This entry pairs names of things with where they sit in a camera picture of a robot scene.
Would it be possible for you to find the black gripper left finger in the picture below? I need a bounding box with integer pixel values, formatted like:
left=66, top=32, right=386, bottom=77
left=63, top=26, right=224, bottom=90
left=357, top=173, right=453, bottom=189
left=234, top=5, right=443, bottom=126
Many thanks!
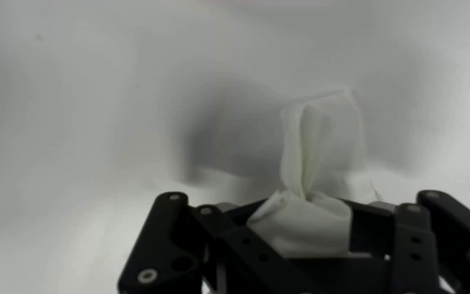
left=117, top=191, right=311, bottom=294

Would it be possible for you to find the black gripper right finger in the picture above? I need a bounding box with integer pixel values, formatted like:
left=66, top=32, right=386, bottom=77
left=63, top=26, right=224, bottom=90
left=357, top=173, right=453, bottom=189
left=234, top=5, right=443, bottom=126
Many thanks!
left=350, top=189, right=470, bottom=294

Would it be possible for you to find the white napkin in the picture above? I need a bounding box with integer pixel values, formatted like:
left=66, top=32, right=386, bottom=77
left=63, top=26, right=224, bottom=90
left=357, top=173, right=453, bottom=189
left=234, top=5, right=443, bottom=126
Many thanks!
left=246, top=88, right=378, bottom=258

